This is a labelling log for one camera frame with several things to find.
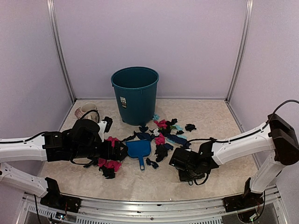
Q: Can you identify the teal plastic waste bin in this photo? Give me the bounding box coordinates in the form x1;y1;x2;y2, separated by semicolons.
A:
111;67;159;126

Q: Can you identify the light blue paper scrap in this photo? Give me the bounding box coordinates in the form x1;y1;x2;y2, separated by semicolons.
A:
174;125;183;131

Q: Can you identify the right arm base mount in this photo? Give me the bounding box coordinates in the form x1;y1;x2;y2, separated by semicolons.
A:
222;178;264;212

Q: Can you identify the aluminium front rail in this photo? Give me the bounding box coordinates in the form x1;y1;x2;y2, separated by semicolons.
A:
13;186;289;224

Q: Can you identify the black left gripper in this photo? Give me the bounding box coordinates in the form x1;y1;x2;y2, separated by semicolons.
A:
71;139;128;161

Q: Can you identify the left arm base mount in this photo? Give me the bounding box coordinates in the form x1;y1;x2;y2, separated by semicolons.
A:
40;177;81;213

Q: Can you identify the small black paper scrap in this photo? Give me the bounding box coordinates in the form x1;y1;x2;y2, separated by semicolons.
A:
185;124;197;132

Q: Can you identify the white paper scrap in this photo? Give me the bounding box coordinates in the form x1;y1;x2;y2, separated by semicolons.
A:
153;128;160;136

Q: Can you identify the black crumpled paper scrap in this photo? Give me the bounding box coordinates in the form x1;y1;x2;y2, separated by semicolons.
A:
155;145;168;162

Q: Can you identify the small navy paper scrap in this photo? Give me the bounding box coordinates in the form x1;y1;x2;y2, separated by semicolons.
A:
146;158;159;169

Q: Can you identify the white ceramic mug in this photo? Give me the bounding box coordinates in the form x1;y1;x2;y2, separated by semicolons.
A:
74;103;99;122

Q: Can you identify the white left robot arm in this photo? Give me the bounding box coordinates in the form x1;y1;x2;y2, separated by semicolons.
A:
0;119;128;208

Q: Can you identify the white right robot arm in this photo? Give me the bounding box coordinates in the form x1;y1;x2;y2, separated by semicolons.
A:
169;113;299;207

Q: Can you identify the blue plastic dustpan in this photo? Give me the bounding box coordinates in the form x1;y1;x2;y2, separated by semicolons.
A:
126;140;151;171

